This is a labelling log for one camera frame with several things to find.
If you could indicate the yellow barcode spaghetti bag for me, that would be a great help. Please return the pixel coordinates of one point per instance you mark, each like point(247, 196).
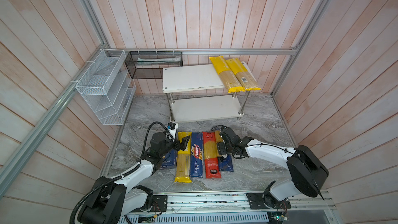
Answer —
point(243, 75)

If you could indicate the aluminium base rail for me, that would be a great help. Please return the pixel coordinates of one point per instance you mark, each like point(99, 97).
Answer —
point(236, 207)

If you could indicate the white wire mesh rack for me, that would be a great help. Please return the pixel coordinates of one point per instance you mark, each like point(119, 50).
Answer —
point(107, 87)

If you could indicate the dark blue pasta box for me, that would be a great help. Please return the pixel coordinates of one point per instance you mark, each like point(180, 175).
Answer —
point(170, 160)

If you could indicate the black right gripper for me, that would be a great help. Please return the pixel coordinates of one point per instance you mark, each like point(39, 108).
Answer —
point(220, 148)

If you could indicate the yellow clear spaghetti bag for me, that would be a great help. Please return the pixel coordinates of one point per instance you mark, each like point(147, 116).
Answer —
point(226, 75)

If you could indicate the blue yellow spaghetti bag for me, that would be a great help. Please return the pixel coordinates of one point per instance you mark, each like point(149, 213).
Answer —
point(225, 160)

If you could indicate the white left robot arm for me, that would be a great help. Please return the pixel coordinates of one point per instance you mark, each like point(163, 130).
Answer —
point(111, 198)

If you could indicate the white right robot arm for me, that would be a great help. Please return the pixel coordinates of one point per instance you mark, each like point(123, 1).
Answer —
point(307, 172)

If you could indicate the white two-tier metal shelf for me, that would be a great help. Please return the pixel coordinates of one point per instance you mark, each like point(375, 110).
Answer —
point(186, 89)

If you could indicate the yellow Pastati spaghetti bag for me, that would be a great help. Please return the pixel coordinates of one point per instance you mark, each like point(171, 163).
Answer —
point(183, 161)

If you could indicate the red spaghetti bag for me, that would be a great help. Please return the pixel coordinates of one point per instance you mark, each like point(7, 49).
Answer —
point(211, 156)

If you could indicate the aluminium frame rail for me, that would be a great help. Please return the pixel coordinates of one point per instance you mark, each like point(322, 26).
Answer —
point(220, 51)

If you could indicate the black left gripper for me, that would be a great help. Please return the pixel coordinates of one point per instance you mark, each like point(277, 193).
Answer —
point(184, 143)

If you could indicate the black mesh wall basket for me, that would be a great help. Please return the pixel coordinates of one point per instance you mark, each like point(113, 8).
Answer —
point(150, 64)

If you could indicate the blue Barilla spaghetti box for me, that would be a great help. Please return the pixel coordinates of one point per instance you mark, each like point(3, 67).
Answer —
point(196, 161)

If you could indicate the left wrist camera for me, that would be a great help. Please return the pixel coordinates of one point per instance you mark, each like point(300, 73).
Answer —
point(171, 129)

